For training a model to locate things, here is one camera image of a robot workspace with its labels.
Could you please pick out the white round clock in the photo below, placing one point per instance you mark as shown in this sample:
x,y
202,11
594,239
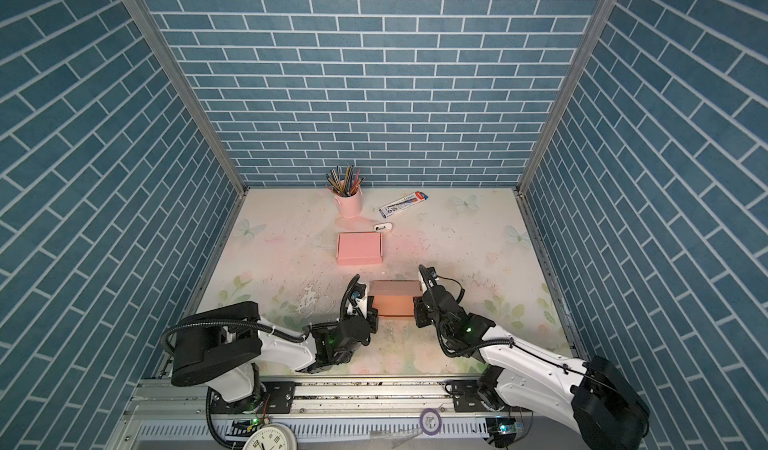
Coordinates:
x,y
272,437

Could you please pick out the pink paper box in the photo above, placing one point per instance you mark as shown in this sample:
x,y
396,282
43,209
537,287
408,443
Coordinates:
x,y
359,248

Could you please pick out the coloured pencils bundle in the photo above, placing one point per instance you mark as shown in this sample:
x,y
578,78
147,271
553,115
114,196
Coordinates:
x,y
344,182

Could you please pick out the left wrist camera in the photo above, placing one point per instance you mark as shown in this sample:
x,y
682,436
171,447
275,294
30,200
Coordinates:
x,y
359,299

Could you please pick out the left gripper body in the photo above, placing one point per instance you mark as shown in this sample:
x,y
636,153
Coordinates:
x,y
345,359

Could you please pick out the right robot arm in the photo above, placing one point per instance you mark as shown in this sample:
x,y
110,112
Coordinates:
x,y
591,397

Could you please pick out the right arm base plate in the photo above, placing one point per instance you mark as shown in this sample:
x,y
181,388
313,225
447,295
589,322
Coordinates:
x,y
466,399

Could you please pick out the peach paper box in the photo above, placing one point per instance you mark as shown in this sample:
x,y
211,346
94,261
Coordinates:
x,y
394,298

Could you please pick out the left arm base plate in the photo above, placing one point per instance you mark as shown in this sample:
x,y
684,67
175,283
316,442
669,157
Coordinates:
x,y
273,397

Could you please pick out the blue white pen box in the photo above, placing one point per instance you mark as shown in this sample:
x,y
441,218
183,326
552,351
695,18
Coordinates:
x,y
402,204

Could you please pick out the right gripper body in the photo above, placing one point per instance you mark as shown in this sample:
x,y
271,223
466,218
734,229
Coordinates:
x,y
442,330

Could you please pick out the metal base rail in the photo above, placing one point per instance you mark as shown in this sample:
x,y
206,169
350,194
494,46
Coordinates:
x,y
325,410

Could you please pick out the pink pencil bucket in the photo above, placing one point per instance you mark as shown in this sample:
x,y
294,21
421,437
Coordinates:
x,y
349,206

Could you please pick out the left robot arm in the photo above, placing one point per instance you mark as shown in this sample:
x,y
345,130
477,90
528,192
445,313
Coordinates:
x,y
222,348

